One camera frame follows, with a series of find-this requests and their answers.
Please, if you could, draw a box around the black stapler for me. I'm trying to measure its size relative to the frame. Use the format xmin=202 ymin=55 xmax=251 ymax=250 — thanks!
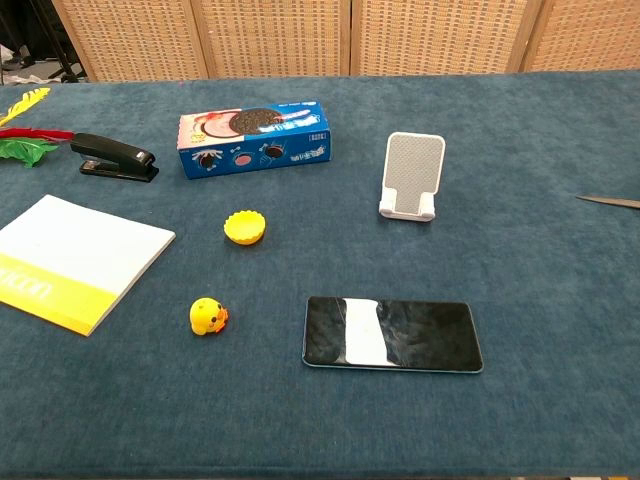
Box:
xmin=69 ymin=132 xmax=160 ymax=183

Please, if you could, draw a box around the white and yellow notebook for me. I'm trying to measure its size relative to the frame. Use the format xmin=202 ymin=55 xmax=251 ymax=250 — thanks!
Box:
xmin=0 ymin=194 xmax=177 ymax=338

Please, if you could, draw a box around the yellow scalloped cap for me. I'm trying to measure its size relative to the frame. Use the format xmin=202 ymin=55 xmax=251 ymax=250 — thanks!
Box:
xmin=223 ymin=210 xmax=267 ymax=246

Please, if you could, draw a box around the blue cookie box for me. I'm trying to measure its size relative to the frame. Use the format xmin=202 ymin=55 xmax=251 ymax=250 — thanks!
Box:
xmin=178 ymin=100 xmax=334 ymax=180

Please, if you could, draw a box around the white phone stand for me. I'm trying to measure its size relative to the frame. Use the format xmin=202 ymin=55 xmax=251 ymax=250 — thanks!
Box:
xmin=378 ymin=131 xmax=447 ymax=223

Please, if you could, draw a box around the yellow duck toy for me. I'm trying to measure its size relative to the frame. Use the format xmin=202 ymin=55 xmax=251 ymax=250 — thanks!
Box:
xmin=189 ymin=297 xmax=232 ymax=337

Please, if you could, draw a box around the black smartphone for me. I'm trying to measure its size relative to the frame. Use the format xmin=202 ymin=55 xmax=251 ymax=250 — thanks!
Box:
xmin=301 ymin=295 xmax=485 ymax=375

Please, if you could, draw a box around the blue table cloth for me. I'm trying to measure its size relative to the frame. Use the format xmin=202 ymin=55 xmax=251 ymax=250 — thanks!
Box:
xmin=0 ymin=69 xmax=640 ymax=480

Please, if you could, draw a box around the woven wooden screen panel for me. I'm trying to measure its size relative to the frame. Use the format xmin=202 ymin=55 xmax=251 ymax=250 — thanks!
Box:
xmin=519 ymin=0 xmax=640 ymax=74
xmin=191 ymin=0 xmax=352 ymax=80
xmin=52 ymin=0 xmax=209 ymax=83
xmin=349 ymin=0 xmax=544 ymax=77

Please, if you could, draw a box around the red feather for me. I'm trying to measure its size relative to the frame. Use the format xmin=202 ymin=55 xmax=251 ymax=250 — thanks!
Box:
xmin=0 ymin=127 xmax=76 ymax=145

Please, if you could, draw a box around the black tripod stand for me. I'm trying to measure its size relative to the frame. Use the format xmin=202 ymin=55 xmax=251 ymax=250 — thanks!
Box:
xmin=29 ymin=0 xmax=89 ymax=84

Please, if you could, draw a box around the yellow feather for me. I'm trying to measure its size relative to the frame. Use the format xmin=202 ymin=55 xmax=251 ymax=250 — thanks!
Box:
xmin=0 ymin=87 xmax=52 ymax=126

